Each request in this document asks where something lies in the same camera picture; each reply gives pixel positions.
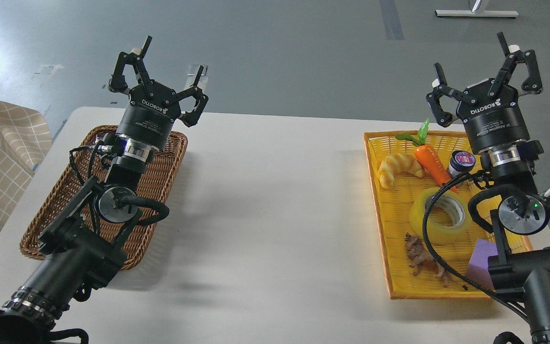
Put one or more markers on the white metal stand base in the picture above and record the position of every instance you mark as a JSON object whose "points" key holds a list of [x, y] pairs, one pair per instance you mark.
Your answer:
{"points": [[477, 9]]}

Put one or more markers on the yellow woven tray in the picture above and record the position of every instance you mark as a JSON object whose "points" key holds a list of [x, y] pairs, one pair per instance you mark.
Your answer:
{"points": [[393, 208]]}

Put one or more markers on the toy croissant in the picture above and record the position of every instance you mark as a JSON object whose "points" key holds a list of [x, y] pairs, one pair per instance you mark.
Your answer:
{"points": [[394, 164]]}

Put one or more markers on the brown toy lion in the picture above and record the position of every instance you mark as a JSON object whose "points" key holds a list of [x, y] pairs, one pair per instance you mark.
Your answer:
{"points": [[419, 258]]}

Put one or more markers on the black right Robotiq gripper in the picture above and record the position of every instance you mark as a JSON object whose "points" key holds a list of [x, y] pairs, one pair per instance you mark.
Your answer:
{"points": [[492, 117]]}

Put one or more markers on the small dark jar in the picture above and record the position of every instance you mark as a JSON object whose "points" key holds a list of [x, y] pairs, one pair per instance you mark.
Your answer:
{"points": [[461, 161]]}

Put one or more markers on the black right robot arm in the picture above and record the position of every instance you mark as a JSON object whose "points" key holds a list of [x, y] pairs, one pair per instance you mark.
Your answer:
{"points": [[509, 206]]}

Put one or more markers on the purple foam cube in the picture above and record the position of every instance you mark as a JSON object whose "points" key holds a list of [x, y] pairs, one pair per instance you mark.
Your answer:
{"points": [[477, 268]]}

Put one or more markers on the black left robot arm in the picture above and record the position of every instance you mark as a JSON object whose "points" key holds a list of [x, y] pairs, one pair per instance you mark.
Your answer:
{"points": [[83, 245]]}

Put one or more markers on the yellow tape roll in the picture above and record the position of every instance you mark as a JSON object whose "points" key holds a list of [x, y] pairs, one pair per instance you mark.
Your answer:
{"points": [[448, 220]]}

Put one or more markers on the toy carrot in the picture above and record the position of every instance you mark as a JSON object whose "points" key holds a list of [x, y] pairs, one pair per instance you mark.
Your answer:
{"points": [[426, 154]]}

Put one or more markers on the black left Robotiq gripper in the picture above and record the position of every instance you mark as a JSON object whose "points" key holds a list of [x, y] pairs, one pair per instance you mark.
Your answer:
{"points": [[148, 116]]}

